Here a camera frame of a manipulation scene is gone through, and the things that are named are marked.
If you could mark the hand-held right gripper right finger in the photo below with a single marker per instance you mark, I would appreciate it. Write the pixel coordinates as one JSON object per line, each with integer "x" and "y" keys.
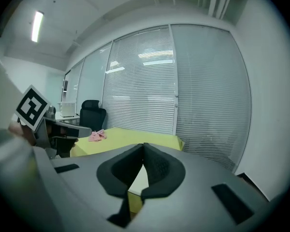
{"x": 195, "y": 190}

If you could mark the ceiling light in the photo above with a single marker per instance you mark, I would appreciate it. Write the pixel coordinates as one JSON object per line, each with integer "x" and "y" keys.
{"x": 37, "y": 26}

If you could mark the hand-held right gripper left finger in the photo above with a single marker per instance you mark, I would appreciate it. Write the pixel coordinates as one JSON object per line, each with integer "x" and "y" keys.
{"x": 96, "y": 182}

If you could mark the black office chair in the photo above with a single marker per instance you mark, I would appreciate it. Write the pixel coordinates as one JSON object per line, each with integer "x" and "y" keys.
{"x": 91, "y": 117}

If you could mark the white printer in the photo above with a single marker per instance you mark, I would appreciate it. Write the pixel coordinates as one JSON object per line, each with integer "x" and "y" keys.
{"x": 67, "y": 109}

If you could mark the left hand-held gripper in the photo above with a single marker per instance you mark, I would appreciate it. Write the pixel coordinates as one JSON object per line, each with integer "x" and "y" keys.
{"x": 31, "y": 107}

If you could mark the white side desk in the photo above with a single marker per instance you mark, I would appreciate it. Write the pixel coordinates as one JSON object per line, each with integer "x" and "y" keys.
{"x": 67, "y": 119}

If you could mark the yellow-green tablecloth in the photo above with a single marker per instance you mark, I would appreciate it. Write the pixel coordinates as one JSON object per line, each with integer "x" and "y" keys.
{"x": 125, "y": 139}

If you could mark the person's left forearm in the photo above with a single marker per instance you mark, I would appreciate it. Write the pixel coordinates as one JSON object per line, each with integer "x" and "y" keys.
{"x": 20, "y": 133}

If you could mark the white window blind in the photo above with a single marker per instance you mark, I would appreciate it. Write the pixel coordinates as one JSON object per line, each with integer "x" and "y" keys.
{"x": 212, "y": 93}
{"x": 94, "y": 81}
{"x": 140, "y": 81}

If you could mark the pink cloth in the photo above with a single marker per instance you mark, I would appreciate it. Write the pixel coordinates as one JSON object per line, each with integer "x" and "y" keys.
{"x": 96, "y": 136}

